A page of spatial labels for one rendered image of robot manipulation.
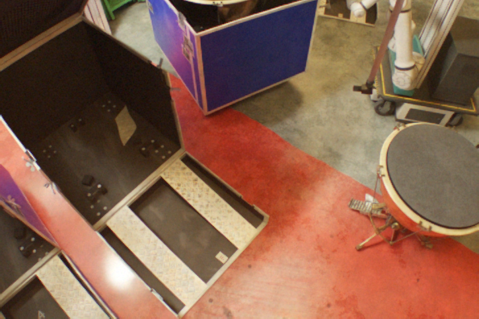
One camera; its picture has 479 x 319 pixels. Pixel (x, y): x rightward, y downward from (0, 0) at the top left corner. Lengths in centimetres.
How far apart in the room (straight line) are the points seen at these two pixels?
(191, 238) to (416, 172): 149
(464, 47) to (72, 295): 327
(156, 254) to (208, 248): 35
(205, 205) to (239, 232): 30
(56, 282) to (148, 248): 65
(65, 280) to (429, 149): 236
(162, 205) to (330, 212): 122
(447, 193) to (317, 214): 99
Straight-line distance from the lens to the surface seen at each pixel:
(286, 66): 291
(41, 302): 260
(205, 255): 234
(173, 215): 247
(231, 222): 238
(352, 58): 372
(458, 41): 296
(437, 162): 202
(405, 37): 251
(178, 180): 245
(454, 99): 318
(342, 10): 444
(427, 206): 185
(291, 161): 270
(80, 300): 239
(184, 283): 229
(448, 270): 274
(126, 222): 238
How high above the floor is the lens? 225
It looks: 54 degrees down
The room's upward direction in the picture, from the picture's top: straight up
